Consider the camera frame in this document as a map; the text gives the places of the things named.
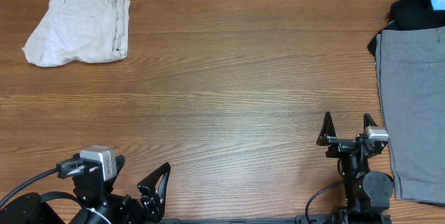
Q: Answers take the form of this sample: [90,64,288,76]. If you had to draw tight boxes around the black garment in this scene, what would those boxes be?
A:
[367,0,444,56]

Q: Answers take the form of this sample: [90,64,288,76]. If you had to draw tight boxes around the beige shorts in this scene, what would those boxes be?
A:
[22,0,131,67]

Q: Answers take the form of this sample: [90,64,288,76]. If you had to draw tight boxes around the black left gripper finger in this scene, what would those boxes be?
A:
[137,162,171,214]
[104,154,125,193]

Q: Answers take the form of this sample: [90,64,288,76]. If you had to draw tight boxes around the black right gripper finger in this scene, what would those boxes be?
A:
[364,113,377,129]
[317,111,337,141]

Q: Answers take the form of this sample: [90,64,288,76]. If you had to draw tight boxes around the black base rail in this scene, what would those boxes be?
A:
[160,214,392,224]

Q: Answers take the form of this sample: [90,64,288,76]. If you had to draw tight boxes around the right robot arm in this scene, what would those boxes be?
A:
[310,112,395,224]

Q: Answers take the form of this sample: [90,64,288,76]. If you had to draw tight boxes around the grey shorts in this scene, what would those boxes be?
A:
[375,27,444,205]

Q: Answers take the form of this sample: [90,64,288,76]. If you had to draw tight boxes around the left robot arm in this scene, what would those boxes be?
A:
[1,154,171,224]

